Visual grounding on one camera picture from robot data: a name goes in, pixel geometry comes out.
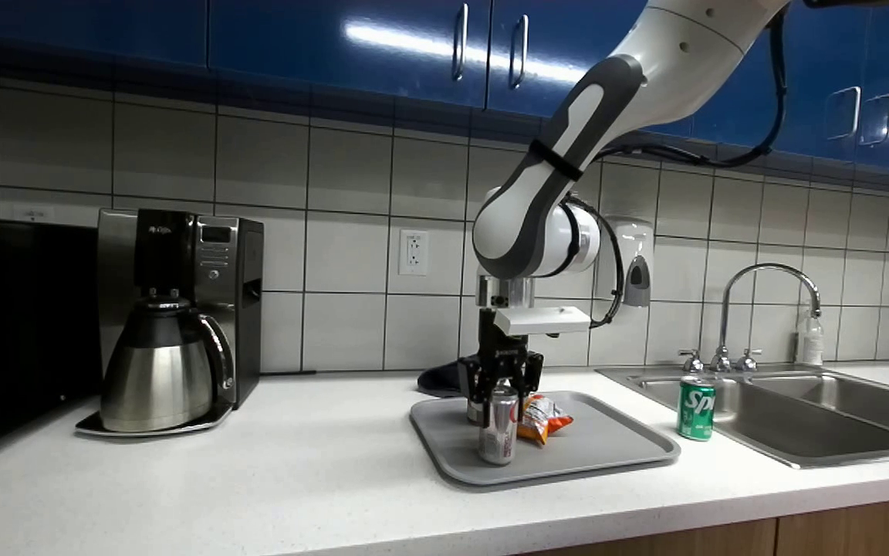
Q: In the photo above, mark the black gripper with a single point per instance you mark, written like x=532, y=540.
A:
x=503, y=352

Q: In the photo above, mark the silver Diet Coke can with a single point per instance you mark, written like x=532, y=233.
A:
x=497, y=433

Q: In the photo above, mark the green Sprite can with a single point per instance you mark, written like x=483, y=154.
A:
x=696, y=409

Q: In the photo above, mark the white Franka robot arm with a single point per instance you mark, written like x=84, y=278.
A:
x=609, y=95

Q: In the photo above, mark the grey plastic tray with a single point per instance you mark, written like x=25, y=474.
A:
x=609, y=442

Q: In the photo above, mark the orange snack bag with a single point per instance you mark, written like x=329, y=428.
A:
x=547, y=422

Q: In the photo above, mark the dark crumpled cloth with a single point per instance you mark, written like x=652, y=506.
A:
x=439, y=378

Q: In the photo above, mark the chrome kitchen faucet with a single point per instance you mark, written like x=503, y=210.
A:
x=771, y=268

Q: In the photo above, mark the black steel coffee maker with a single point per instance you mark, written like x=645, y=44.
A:
x=218, y=288

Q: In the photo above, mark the clear dish soap bottle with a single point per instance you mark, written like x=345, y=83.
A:
x=806, y=340

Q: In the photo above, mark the stainless steel double sink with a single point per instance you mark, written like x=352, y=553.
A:
x=824, y=411

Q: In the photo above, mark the stainless steel coffee carafe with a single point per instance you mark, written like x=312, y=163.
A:
x=161, y=373

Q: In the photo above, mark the black microwave oven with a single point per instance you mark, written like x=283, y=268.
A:
x=15, y=328

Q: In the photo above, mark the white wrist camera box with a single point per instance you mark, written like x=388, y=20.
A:
x=541, y=319

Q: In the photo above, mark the white wall outlet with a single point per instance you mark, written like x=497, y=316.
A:
x=413, y=253

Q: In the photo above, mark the white wall soap dispenser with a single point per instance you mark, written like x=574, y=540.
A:
x=635, y=258

